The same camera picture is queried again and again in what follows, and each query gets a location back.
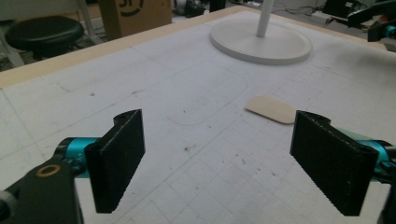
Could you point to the white lamp pole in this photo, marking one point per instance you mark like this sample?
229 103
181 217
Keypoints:
264 17

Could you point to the black round stool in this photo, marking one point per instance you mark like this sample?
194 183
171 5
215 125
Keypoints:
43 34

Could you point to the beige oval pad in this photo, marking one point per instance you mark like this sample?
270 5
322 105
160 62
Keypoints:
272 109

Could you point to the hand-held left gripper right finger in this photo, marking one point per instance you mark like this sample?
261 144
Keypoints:
331 161

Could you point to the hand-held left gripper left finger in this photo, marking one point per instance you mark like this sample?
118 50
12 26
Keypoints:
116 161

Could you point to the brown cardboard box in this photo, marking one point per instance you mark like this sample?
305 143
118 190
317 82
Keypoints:
137 15

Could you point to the white power strip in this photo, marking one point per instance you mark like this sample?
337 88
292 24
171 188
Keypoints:
321 17

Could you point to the white round lamp base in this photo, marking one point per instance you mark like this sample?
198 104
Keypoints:
261 42

